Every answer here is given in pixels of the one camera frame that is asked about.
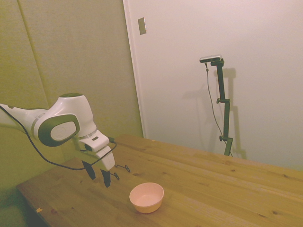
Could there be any black wire dish rack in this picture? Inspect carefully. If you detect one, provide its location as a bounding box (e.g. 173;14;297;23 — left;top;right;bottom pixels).
114;164;131;181

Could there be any pink plastic bowl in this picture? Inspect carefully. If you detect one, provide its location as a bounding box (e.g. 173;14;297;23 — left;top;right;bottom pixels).
129;182;164;214

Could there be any grey wall switch plate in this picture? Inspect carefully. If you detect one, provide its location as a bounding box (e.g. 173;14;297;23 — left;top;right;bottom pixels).
138;17;148;36

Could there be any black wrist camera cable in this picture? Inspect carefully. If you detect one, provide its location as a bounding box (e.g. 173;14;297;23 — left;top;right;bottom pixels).
0;105;118;171

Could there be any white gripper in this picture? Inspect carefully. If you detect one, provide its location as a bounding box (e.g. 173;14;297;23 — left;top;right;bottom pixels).
73;139;116;188

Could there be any white door frame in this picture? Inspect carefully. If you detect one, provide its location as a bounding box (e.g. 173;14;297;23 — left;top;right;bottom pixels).
122;0;149;140

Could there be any grey stereo camera bar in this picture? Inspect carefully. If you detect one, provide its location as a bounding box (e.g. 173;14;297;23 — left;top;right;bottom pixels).
199;54;222;63

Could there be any black jointed camera stand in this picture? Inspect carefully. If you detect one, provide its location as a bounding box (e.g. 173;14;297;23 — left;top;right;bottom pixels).
210;59;234;157

